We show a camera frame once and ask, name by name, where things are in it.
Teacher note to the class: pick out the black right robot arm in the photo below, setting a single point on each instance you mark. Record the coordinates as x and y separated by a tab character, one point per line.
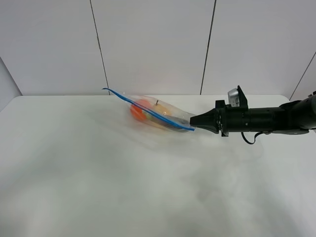
292	118

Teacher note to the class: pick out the purple eggplant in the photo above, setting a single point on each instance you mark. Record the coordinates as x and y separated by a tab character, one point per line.
178	125

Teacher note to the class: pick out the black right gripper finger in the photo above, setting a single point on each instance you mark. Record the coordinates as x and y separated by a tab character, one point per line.
206	126
207	117

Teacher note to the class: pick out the clear zip bag blue seal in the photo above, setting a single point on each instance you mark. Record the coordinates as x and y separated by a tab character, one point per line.
131	99

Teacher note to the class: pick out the orange fruit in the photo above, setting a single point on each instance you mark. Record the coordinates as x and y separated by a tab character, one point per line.
137	112

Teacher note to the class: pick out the yellow pear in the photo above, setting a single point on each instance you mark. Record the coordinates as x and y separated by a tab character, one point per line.
158	108

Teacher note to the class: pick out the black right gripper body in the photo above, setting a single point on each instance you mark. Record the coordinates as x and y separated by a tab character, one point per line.
231	119

